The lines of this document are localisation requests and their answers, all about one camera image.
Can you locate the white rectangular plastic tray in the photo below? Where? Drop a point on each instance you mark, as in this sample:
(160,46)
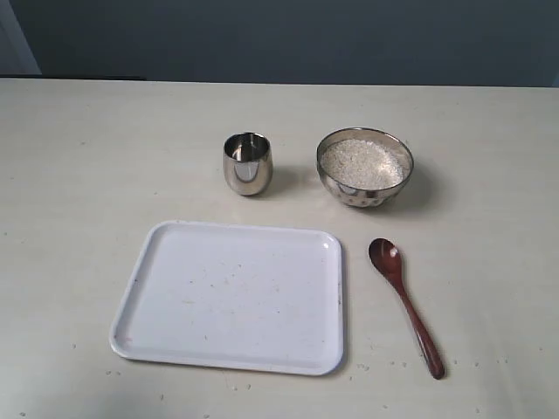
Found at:
(234,296)

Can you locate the small steel cup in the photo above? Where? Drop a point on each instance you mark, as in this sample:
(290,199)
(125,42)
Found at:
(248,163)

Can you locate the dark red wooden spoon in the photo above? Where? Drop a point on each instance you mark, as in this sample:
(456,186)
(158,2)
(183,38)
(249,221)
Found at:
(387,260)

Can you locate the steel bowl of rice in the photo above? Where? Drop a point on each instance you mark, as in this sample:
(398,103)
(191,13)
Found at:
(363,167)

